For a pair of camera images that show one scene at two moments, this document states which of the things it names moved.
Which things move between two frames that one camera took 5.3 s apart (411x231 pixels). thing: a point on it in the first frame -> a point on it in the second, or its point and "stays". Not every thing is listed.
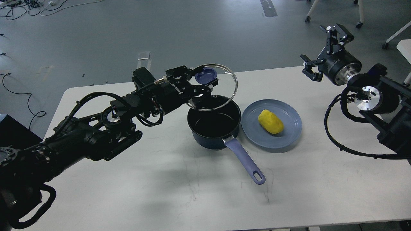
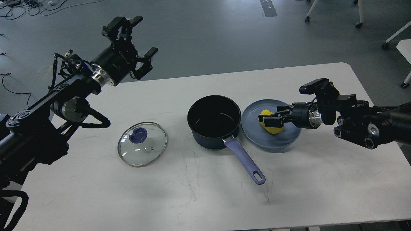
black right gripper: (337, 65) -> (305, 115)
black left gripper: (176, 89) -> (115, 64)
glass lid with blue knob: (222, 94) -> (142, 144)
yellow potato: (270, 122) stays
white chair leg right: (385, 45) stays
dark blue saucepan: (208, 127) stays
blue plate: (291, 119) stays
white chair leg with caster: (358, 25) stays
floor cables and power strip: (15, 8) stays
